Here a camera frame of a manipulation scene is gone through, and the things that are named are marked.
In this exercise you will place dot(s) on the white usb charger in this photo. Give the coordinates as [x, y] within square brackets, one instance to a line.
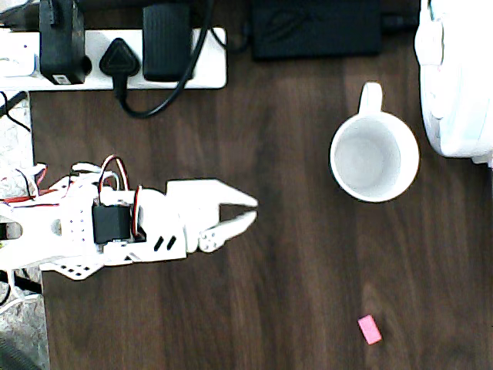
[17, 65]

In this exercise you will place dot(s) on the narrow black power adapter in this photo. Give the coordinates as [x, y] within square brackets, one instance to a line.
[61, 42]

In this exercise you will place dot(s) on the white power strip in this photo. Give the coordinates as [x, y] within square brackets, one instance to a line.
[210, 65]

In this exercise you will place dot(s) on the black laptop power brick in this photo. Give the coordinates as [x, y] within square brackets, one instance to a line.
[316, 29]

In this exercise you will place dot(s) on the white ceramic mug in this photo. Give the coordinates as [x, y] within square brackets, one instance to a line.
[373, 158]

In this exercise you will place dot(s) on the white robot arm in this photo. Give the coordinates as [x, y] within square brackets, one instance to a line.
[73, 227]

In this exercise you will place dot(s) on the ribbed black power adapter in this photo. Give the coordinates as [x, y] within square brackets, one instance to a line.
[166, 42]

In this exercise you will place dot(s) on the pink eraser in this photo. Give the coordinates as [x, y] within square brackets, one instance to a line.
[369, 329]

